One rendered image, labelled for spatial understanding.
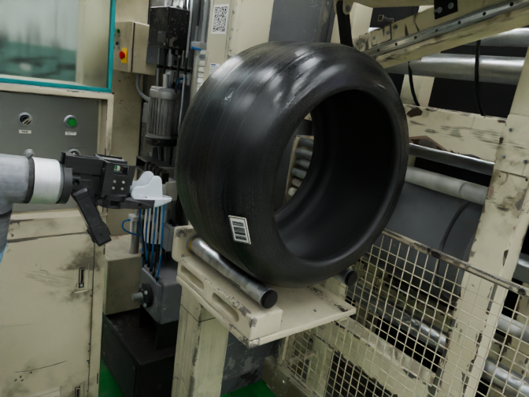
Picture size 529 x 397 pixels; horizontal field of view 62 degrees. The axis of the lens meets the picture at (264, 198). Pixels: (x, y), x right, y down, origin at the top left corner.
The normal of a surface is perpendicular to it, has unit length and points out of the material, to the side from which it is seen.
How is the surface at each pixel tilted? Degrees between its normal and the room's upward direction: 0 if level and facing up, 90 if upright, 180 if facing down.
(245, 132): 76
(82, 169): 90
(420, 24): 90
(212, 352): 90
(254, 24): 90
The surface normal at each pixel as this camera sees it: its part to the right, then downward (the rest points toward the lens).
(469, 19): -0.78, 0.05
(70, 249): 0.61, 0.29
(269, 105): -0.01, -0.17
